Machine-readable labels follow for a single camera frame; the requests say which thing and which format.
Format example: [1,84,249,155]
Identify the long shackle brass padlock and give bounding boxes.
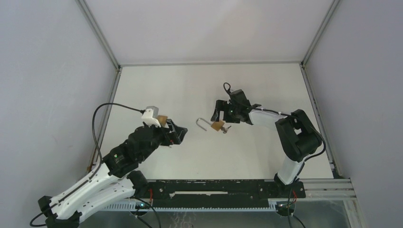
[195,118,226,132]

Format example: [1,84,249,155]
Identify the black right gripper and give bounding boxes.
[211,99,241,124]

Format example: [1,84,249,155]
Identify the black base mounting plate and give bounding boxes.
[138,179,306,207]

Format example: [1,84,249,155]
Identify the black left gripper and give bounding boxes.
[140,119,187,162]

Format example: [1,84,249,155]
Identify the silver key bunch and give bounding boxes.
[221,126,231,134]

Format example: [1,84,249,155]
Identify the short shackle brass padlock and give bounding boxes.
[157,115,168,127]

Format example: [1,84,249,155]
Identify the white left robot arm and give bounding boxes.
[38,119,188,228]

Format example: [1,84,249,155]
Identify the black right camera cable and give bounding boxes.
[223,82,327,162]

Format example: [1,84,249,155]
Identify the black camera cable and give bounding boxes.
[29,103,146,228]
[223,82,327,162]

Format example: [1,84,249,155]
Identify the black left camera cable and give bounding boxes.
[29,103,146,228]

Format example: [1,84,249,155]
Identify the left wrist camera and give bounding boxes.
[141,106,161,127]

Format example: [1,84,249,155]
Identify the aluminium frame rails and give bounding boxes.
[302,179,357,201]

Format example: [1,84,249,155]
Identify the white slotted cable duct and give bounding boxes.
[100,201,277,212]

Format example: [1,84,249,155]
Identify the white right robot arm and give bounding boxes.
[211,89,326,198]

